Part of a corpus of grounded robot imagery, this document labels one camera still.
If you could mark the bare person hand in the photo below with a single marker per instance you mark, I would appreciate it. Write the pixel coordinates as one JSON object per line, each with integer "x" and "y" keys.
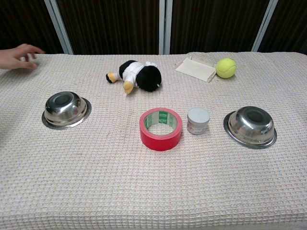
{"x": 12, "y": 58}

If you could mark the steel bowl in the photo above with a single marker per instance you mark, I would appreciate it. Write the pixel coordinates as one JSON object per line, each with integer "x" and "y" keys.
{"x": 249, "y": 128}
{"x": 62, "y": 109}

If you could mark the dark ribbed partition panel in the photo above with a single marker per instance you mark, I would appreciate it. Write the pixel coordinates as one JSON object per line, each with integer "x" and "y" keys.
{"x": 108, "y": 24}
{"x": 292, "y": 24}
{"x": 216, "y": 24}
{"x": 24, "y": 21}

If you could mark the black white penguin plush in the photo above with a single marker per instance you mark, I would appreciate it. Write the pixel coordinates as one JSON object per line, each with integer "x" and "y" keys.
{"x": 148, "y": 76}

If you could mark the beige waffle tablecloth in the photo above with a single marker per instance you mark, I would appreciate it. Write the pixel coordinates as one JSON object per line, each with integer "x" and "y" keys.
{"x": 96, "y": 179}

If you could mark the red tape roll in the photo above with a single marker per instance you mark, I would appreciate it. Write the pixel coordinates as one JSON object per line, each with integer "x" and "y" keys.
{"x": 156, "y": 141}

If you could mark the pale wooden tray box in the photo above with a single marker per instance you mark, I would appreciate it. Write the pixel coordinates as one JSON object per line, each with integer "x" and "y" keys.
{"x": 194, "y": 69}

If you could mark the small grey round disc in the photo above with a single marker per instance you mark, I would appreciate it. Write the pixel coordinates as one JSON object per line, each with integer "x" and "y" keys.
{"x": 197, "y": 117}

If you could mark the yellow tennis ball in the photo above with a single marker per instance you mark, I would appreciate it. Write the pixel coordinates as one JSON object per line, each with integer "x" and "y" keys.
{"x": 226, "y": 68}

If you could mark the grey metal partition post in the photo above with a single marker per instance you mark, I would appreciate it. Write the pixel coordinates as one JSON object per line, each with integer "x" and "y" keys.
{"x": 58, "y": 26}
{"x": 165, "y": 26}
{"x": 263, "y": 26}

